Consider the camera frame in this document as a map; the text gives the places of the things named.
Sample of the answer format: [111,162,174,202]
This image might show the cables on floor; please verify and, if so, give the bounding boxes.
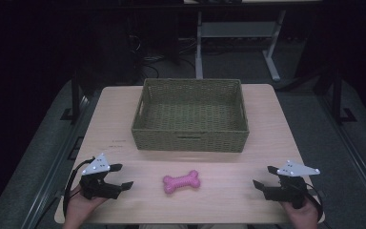
[128,34,198,80]

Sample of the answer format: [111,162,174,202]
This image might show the white metal desk frame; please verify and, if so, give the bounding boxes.
[194,9,286,82]

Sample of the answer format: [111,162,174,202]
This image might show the person's left hand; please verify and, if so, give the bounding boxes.
[62,185,109,229]

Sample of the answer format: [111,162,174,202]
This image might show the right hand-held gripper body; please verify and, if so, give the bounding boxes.
[262,159,321,210]

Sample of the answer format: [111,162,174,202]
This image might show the pink bone toy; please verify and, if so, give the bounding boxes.
[162,169,202,195]

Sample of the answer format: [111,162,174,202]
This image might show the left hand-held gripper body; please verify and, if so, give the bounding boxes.
[78,153,124,201]

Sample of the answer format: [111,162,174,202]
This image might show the black metal stand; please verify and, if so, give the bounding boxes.
[330,68,357,126]
[60,71,84,123]

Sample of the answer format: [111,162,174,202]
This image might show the green woven basket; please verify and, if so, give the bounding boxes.
[131,77,251,154]

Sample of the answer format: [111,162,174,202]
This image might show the person's right hand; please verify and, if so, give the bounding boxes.
[280,198,320,229]

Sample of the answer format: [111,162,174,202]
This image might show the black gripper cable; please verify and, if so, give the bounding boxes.
[62,156,96,219]
[304,182,325,222]

